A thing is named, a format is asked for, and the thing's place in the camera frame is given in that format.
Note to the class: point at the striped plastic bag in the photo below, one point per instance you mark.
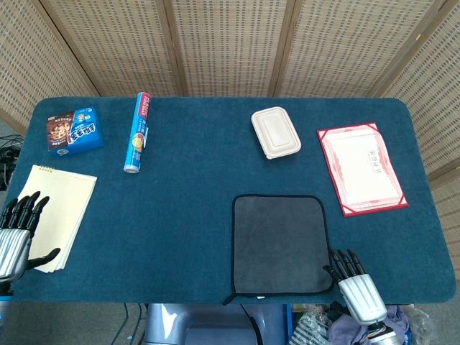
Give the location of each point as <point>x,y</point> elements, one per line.
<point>309,330</point>

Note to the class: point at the red certificate folder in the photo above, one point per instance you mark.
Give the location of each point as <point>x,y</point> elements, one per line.
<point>363,169</point>

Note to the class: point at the beige lidded food container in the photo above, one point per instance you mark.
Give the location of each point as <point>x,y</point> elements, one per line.
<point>276,131</point>

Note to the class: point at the blue storage crate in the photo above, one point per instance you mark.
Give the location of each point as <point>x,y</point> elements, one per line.
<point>289,323</point>

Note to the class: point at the pale yellow spiral notepad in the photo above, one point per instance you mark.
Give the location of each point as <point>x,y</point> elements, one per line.
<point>61,201</point>

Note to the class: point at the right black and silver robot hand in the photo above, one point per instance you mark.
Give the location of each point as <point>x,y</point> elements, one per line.
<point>361,294</point>

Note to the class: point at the blue carpet table cover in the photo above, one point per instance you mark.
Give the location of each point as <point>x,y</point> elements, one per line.
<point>187,215</point>

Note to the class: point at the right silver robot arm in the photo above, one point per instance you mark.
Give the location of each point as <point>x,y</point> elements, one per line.
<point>381,336</point>

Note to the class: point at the clear plastic bag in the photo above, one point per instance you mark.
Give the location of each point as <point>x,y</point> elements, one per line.
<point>418,320</point>

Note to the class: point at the grey cloth mat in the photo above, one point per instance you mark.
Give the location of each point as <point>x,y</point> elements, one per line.
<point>280,244</point>

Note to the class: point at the purple cloth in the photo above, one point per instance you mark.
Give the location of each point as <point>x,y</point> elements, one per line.
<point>341,328</point>

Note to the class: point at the blue snack box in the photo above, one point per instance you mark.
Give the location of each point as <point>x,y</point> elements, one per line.
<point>82,136</point>

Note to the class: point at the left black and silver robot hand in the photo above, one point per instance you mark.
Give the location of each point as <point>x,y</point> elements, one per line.
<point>14,244</point>

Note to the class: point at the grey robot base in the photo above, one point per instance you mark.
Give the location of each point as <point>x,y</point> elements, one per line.
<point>215,323</point>

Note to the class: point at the blue plastic wrap roll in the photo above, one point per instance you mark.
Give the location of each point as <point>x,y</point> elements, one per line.
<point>138,133</point>

